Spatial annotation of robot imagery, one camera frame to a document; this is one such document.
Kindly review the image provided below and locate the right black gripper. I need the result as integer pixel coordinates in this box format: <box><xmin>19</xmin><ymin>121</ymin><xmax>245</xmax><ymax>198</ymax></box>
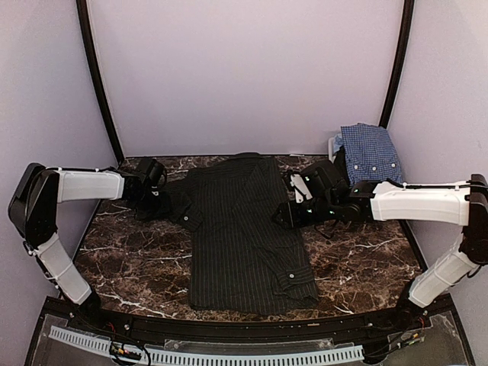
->
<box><xmin>271</xmin><ymin>195</ymin><xmax>338</xmax><ymax>230</ymax></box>

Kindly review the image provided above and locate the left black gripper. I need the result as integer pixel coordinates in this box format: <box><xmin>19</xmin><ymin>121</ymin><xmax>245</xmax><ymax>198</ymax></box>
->
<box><xmin>130</xmin><ymin>188</ymin><xmax>173</xmax><ymax>222</ymax></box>

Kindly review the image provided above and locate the black pinstriped long sleeve shirt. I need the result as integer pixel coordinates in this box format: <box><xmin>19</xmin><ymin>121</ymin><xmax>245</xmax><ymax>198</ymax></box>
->
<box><xmin>163</xmin><ymin>152</ymin><xmax>320</xmax><ymax>316</ymax></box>

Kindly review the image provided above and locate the white perforated plastic basket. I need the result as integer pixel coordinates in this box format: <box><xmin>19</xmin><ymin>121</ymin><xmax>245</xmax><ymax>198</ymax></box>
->
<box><xmin>328</xmin><ymin>137</ymin><xmax>336</xmax><ymax>162</ymax></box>

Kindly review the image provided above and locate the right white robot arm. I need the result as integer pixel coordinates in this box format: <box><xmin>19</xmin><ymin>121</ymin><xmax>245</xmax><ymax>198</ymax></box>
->
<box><xmin>273</xmin><ymin>160</ymin><xmax>487</xmax><ymax>331</ymax></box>

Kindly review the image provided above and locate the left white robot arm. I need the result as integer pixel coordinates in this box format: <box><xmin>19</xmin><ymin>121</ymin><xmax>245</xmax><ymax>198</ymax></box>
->
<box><xmin>8</xmin><ymin>158</ymin><xmax>171</xmax><ymax>332</ymax></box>

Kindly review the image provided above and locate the blue checkered long sleeve shirt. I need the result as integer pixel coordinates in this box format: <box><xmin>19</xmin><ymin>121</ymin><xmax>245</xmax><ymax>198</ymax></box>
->
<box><xmin>341</xmin><ymin>124</ymin><xmax>403</xmax><ymax>185</ymax></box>

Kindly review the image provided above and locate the black garment in basket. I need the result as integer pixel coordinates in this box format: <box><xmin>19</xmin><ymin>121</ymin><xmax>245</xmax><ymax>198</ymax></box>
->
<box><xmin>333</xmin><ymin>146</ymin><xmax>350</xmax><ymax>185</ymax></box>

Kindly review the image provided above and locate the light blue shirt in basket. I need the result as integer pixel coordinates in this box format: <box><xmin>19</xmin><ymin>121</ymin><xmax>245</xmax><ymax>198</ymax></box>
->
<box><xmin>332</xmin><ymin>133</ymin><xmax>344</xmax><ymax>154</ymax></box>

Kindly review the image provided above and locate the black front table rail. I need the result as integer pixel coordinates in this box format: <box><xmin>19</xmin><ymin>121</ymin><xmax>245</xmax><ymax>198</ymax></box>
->
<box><xmin>59</xmin><ymin>304</ymin><xmax>422</xmax><ymax>344</ymax></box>

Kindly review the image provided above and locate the white slotted cable duct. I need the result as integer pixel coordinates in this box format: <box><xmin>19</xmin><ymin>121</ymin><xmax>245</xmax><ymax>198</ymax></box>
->
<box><xmin>49</xmin><ymin>326</ymin><xmax>364</xmax><ymax>365</ymax></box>

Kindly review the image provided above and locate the left black frame post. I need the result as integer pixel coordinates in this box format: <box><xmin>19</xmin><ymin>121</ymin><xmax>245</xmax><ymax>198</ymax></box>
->
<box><xmin>75</xmin><ymin>0</ymin><xmax>125</xmax><ymax>163</ymax></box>

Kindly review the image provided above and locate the black frame post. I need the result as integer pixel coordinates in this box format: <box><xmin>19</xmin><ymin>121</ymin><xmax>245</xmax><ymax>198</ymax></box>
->
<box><xmin>75</xmin><ymin>0</ymin><xmax>125</xmax><ymax>163</ymax></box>
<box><xmin>378</xmin><ymin>0</ymin><xmax>415</xmax><ymax>129</ymax></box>

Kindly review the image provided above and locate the right black frame post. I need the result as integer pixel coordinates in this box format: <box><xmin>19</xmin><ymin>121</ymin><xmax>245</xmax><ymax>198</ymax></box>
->
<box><xmin>378</xmin><ymin>0</ymin><xmax>415</xmax><ymax>129</ymax></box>

